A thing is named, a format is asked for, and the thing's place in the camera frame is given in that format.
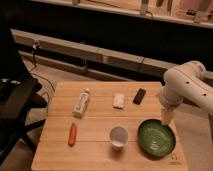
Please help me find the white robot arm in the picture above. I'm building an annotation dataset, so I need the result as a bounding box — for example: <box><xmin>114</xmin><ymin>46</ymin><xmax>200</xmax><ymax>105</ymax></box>
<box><xmin>159</xmin><ymin>61</ymin><xmax>213</xmax><ymax>125</ymax></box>

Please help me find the green bowl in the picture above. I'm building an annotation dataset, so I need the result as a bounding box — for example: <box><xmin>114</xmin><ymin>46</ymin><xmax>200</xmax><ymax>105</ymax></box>
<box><xmin>137</xmin><ymin>119</ymin><xmax>176</xmax><ymax>157</ymax></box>

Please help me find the black rectangular block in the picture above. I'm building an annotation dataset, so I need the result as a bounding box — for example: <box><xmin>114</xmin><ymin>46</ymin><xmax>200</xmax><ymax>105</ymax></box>
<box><xmin>133</xmin><ymin>88</ymin><xmax>146</xmax><ymax>105</ymax></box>

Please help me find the white rectangular block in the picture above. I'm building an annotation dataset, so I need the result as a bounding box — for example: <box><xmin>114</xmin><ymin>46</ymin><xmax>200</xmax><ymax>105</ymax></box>
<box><xmin>113</xmin><ymin>93</ymin><xmax>125</xmax><ymax>109</ymax></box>

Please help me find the white tube bottle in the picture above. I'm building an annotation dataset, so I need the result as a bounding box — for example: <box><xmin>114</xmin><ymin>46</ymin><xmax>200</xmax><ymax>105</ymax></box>
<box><xmin>73</xmin><ymin>88</ymin><xmax>90</xmax><ymax>118</ymax></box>

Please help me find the orange carrot toy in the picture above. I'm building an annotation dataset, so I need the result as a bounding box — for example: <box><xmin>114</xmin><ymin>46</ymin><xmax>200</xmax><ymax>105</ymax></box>
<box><xmin>68</xmin><ymin>123</ymin><xmax>77</xmax><ymax>146</ymax></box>

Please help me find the black chair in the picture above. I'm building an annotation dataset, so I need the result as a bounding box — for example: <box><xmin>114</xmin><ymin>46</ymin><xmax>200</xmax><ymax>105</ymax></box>
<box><xmin>0</xmin><ymin>19</ymin><xmax>48</xmax><ymax>165</ymax></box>

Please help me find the black floor cable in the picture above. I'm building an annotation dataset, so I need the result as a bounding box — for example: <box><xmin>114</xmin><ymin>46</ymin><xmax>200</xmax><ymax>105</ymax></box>
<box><xmin>20</xmin><ymin>54</ymin><xmax>56</xmax><ymax>111</ymax></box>

